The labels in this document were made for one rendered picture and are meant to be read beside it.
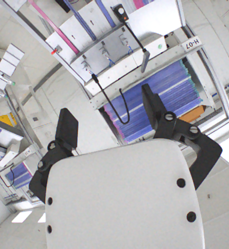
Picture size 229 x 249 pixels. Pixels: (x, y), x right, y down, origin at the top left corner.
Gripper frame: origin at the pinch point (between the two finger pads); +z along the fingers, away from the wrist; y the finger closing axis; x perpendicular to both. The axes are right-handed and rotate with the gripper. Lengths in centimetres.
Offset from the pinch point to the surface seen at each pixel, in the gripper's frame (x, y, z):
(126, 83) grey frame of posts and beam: -31, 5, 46
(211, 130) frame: -59, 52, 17
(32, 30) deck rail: 10, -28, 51
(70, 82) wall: -100, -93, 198
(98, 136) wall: -186, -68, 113
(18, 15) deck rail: 19, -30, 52
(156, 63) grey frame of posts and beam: -25, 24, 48
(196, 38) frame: -17, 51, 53
